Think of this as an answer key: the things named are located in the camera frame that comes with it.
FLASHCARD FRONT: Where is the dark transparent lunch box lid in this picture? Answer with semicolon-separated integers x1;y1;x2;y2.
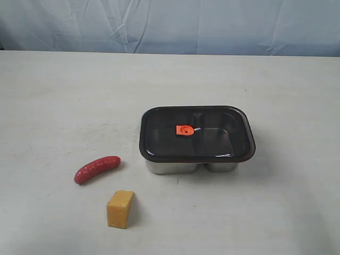
139;106;257;163

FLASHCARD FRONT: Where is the red toy sausage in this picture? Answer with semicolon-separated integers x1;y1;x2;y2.
74;156;121;184

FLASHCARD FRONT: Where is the yellow toy cheese wedge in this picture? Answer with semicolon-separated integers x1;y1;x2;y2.
106;190;134;229

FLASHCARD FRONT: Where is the steel two-compartment lunch box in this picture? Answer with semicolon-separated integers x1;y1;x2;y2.
139;106;257;175

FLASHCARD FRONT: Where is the light blue backdrop cloth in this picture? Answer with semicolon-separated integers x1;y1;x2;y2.
1;1;339;57

